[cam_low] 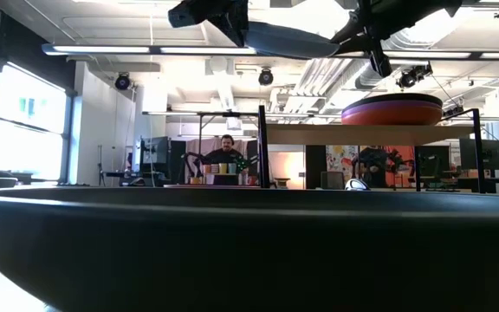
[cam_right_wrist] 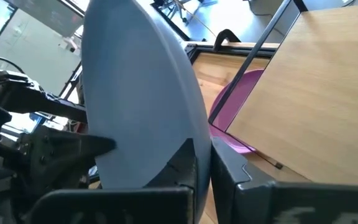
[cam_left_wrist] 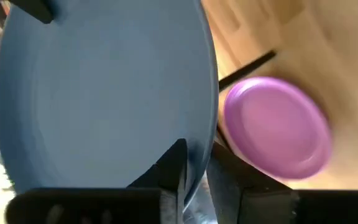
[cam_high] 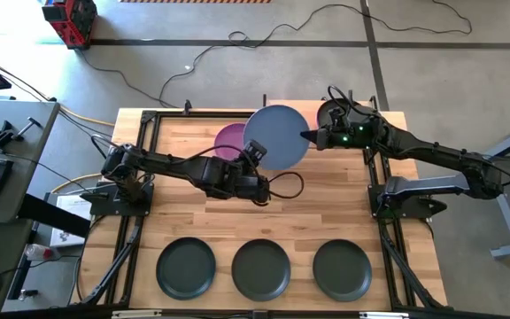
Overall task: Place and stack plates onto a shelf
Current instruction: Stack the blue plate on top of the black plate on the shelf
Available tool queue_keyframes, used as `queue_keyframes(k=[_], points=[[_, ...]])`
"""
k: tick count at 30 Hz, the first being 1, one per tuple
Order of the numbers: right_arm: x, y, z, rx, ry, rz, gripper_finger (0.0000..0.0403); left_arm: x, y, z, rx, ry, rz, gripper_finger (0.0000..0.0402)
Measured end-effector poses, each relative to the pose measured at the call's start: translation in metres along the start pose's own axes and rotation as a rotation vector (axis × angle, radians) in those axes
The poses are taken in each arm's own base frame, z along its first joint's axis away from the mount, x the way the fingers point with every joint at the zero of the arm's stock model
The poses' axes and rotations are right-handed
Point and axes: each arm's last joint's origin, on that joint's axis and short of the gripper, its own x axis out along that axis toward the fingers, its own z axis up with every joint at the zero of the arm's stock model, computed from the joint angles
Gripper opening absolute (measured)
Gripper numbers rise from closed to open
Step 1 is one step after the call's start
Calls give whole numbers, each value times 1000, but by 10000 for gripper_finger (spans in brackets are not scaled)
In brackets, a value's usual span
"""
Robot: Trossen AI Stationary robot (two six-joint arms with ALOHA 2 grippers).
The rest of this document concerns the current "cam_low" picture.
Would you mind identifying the blue-grey plate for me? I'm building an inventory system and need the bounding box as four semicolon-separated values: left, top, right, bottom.
244;21;342;61

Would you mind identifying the colourful poster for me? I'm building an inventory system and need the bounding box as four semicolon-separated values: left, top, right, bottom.
326;145;360;183

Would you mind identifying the black and white ball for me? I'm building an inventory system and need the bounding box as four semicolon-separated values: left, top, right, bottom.
344;178;371;192

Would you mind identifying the orange plate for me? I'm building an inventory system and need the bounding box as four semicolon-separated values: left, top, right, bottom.
340;106;444;127

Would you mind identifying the purple plate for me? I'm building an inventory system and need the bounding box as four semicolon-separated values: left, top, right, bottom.
341;100;444;115

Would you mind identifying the orange panel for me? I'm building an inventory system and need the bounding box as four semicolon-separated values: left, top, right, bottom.
383;145;416;188

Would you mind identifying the black computer monitor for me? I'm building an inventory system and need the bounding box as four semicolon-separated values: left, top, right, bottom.
139;136;171;174
459;138;499;172
414;145;452;179

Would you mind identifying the black plate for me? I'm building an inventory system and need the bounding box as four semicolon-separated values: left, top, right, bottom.
344;92;444;107

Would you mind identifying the person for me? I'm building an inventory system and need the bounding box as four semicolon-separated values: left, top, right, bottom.
357;146;392;188
204;133;245;186

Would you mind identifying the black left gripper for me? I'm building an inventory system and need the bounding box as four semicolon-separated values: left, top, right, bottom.
166;0;251;49

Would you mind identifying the black metal frame stand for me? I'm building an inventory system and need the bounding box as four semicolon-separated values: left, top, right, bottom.
142;110;262;187

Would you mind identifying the grey office chair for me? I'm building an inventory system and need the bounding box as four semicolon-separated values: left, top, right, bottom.
321;171;346;191

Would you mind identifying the wooden shelf with black frame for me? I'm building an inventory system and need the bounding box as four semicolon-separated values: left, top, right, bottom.
256;105;489;195

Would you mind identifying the long ceiling light bar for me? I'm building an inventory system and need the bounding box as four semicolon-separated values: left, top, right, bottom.
41;42;499;61

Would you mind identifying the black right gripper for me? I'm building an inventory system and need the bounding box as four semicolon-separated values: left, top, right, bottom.
330;0;463;81

